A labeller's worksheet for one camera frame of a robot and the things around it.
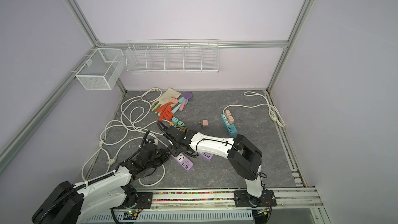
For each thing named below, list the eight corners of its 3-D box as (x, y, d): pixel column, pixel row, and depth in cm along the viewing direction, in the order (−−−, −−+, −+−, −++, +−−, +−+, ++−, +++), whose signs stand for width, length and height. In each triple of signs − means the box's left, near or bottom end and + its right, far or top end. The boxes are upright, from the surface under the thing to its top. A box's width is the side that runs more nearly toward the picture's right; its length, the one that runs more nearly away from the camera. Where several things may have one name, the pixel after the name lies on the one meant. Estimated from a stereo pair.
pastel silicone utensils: (170, 112, 110) (170, 110, 108) (186, 92, 122) (185, 90, 120) (178, 115, 108) (177, 113, 106) (193, 95, 121) (193, 92, 118)
